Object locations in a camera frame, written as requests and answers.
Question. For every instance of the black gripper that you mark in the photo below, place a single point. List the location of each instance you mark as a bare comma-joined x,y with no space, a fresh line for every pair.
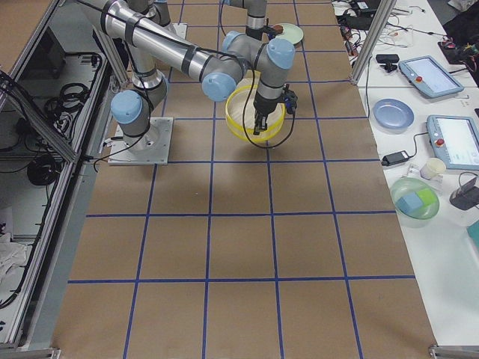
262,108

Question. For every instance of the yellow bamboo steamer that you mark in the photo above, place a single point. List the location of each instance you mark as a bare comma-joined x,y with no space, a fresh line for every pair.
240,112

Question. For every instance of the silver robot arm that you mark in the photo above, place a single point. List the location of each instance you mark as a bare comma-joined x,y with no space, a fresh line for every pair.
218,71
256,15

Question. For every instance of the light green plate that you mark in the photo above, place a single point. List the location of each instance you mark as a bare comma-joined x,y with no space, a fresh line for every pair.
292,33

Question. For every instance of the blue plate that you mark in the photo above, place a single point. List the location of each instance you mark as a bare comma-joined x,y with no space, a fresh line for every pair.
392,115

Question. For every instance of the black power adapter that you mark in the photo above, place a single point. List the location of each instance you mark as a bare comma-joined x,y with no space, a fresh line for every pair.
396,158

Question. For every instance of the green bowl with blocks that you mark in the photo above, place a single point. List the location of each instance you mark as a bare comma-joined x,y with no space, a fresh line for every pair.
416,203

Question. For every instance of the upper teach pendant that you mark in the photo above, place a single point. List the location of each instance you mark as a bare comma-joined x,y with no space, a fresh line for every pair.
429,77

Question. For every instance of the teach pendant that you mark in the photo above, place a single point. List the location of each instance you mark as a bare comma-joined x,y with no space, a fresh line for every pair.
429,77
454,140

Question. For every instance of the white paper cup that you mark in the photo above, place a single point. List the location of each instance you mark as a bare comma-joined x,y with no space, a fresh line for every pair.
432,168

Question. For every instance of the lower teach pendant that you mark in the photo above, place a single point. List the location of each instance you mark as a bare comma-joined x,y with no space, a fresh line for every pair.
454,140

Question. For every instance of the crumpled white cloth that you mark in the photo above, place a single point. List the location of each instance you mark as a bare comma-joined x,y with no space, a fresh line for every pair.
13,255

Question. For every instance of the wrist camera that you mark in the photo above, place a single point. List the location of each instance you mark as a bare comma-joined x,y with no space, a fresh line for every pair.
290,101

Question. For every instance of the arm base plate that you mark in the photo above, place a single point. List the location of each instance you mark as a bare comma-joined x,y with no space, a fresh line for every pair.
153,148
180,29

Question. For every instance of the aluminium frame post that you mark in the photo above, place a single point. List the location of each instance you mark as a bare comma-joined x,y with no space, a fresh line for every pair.
376,27

